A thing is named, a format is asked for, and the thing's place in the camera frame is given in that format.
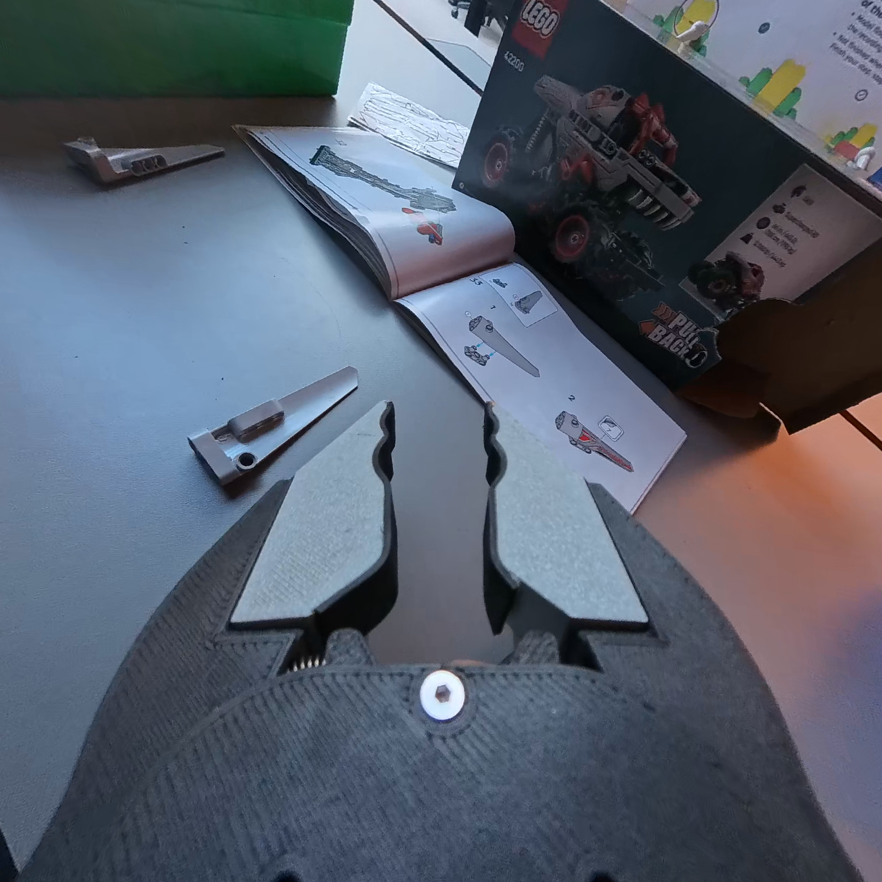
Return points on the white sticker sheet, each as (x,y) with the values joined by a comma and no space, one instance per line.
(413,124)

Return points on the green plastic bin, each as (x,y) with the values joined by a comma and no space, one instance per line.
(172,41)

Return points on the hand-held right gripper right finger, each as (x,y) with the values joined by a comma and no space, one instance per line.
(558,544)

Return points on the black lego set box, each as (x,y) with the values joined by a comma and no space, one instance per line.
(586,172)

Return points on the lego instruction booklet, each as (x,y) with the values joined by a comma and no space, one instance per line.
(441,227)

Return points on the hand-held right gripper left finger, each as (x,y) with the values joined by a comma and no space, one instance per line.
(324,524)

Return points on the grey lego wedge assembly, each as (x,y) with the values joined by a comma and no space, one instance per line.
(303,406)
(124,162)

